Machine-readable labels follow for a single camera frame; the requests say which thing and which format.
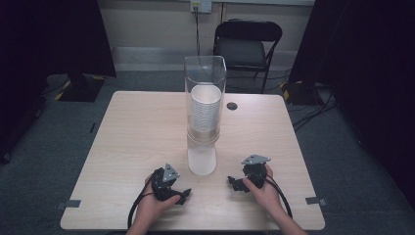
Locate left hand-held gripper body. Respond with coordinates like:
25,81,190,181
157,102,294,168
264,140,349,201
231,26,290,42
150,163,184,202

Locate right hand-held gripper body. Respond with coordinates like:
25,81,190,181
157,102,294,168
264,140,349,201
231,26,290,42
241,154,272,190

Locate single white paper cup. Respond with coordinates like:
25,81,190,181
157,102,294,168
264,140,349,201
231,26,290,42
186,132,218,177

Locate clear plastic cup dispenser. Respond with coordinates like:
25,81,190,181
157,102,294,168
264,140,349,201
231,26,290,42
183,55,228,145

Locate person's left hand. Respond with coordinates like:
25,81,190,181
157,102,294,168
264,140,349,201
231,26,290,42
135,174,182,217

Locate person's right hand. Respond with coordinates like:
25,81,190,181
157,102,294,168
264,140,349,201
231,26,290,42
242,164,282,213

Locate grey tape strip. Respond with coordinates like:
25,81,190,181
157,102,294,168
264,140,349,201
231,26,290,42
304,196,328,207
55,199,82,211

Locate stack of white paper cups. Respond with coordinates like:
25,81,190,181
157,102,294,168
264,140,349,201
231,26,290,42
188,84,223,135

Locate black stand base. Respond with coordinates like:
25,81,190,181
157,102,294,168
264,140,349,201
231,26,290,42
279,79,322,106
54,71,108,104

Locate black folding chair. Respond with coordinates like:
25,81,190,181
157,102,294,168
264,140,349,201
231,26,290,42
212,19,284,95

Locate black curtain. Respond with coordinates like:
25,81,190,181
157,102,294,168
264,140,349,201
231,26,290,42
0,0,117,165
288,0,415,212

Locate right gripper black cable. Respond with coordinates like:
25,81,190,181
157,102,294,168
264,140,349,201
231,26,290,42
264,175,294,219

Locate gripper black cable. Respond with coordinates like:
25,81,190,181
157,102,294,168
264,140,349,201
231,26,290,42
264,175,294,219
126,175,157,230

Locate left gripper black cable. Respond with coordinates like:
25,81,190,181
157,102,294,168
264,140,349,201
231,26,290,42
126,175,157,230

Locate black floor cables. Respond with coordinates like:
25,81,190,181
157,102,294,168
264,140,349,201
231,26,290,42
291,85,339,132

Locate black wall cable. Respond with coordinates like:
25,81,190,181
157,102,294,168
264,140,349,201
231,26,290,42
194,5,202,57

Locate white wall socket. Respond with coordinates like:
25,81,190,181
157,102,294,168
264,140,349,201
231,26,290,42
190,0,213,15

